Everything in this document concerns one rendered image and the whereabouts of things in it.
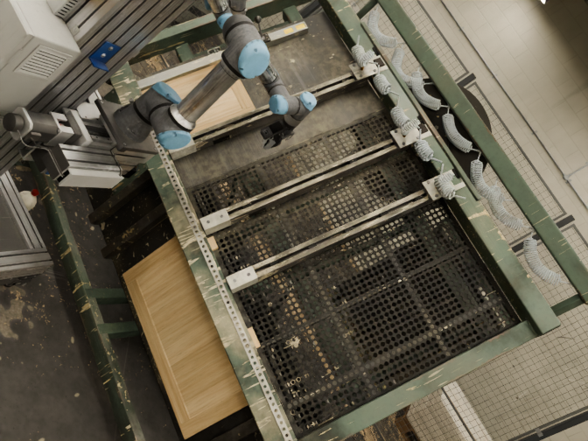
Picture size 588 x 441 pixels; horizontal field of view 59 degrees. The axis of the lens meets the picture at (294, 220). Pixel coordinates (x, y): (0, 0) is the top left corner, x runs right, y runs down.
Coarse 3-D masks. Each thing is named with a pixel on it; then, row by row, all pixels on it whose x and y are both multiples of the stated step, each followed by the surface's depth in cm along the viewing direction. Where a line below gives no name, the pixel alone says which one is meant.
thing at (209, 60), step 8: (296, 24) 283; (304, 24) 283; (272, 32) 280; (280, 32) 280; (296, 32) 281; (304, 32) 285; (272, 40) 278; (280, 40) 281; (208, 56) 273; (216, 56) 273; (184, 64) 271; (192, 64) 271; (200, 64) 271; (208, 64) 272; (168, 72) 269; (176, 72) 269; (184, 72) 269; (192, 72) 272; (144, 80) 266; (152, 80) 266; (160, 80) 267; (168, 80) 269; (144, 88) 266
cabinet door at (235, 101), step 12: (204, 72) 272; (168, 84) 268; (180, 84) 269; (192, 84) 269; (240, 84) 270; (180, 96) 266; (228, 96) 267; (240, 96) 267; (216, 108) 264; (228, 108) 264; (240, 108) 265; (252, 108) 264; (204, 120) 261; (216, 120) 261; (192, 132) 258
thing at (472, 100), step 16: (432, 96) 308; (432, 112) 307; (480, 112) 295; (384, 128) 319; (464, 128) 298; (448, 144) 300; (464, 160) 296; (480, 160) 292; (368, 176) 320; (416, 176) 307; (384, 192) 314
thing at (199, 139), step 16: (352, 64) 266; (368, 64) 266; (336, 80) 266; (352, 80) 266; (320, 96) 264; (256, 112) 258; (208, 128) 253; (224, 128) 257; (240, 128) 256; (192, 144) 250; (208, 144) 256
